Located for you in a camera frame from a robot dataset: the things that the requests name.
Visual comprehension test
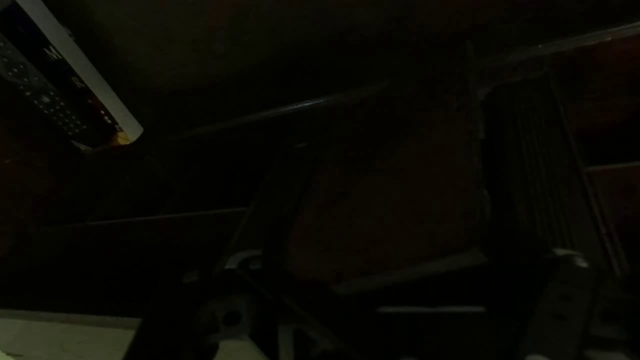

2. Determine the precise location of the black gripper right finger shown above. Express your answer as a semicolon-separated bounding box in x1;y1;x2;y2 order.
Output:
488;247;592;360

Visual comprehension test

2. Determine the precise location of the black box with white edge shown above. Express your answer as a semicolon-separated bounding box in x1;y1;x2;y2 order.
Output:
0;0;145;149

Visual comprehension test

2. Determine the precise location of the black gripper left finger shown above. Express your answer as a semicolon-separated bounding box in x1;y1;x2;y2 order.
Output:
259;197;295;272

